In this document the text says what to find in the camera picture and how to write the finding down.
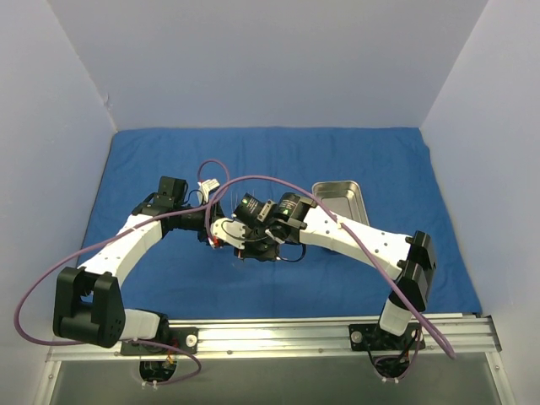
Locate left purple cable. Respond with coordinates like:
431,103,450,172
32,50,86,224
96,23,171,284
14,159,231,385

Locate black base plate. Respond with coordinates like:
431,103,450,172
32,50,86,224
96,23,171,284
120,327,199,356
348,322,419,352

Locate aluminium front rail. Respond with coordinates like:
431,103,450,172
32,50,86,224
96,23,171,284
45,314,503,362

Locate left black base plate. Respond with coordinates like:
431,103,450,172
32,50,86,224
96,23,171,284
120,327,199,356

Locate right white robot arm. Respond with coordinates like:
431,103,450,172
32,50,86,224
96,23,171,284
233,192,436,348

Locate blue surgical drape cloth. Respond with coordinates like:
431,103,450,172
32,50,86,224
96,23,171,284
84,127,481,320

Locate steel instrument tray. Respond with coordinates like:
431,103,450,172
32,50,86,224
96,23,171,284
311,181,370,226

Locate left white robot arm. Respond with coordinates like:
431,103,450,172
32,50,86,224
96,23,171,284
52,176,204,354

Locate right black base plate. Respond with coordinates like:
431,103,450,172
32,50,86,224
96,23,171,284
348,322,419,352

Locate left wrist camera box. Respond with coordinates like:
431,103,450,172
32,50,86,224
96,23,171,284
198,179,220,205

